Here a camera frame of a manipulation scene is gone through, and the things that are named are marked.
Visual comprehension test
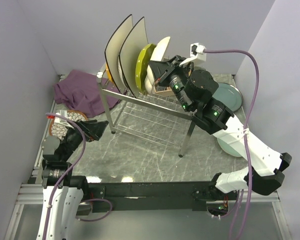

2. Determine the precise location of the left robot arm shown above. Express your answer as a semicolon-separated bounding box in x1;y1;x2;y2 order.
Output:
36;120;109;240

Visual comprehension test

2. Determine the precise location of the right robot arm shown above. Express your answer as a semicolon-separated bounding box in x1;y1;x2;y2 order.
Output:
148;55;292;200

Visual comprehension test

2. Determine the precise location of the wooden compartment tray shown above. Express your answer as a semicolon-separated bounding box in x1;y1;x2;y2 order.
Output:
152;85;175;97

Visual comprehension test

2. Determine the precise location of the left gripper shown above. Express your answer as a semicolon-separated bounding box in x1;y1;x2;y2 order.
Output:
61;118;108;161

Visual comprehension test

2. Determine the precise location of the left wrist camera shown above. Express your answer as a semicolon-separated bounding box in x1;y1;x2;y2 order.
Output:
45;110;75;128

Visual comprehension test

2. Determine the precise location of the teal round plate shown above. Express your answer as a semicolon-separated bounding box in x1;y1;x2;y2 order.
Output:
212;83;244;112

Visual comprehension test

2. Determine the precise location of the square cream plate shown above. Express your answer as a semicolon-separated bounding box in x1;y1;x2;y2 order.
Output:
104;14;133;93
117;16;149;98

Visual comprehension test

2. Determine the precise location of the metal dish rack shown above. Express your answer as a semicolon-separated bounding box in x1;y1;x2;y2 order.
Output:
96;64;195;158

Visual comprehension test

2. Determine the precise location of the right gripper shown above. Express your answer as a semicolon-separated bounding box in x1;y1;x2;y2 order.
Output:
149;55;194;113

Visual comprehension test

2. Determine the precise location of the mint floral plate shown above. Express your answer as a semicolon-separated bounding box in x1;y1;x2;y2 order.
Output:
217;138;247;159

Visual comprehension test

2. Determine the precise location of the floral patterned plate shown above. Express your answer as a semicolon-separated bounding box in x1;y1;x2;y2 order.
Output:
48;110;88;140

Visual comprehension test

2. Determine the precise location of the orange plate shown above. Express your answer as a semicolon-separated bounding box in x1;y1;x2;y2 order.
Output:
105;63;114;83

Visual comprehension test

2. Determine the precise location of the green polka dot plate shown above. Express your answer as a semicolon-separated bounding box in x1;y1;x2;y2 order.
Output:
134;43;156;95

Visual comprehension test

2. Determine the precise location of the purple cloth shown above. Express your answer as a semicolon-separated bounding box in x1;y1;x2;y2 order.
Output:
53;68;121;118

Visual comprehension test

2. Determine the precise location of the cream round bowl plate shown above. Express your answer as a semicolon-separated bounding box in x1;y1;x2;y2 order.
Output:
144;36;171;94

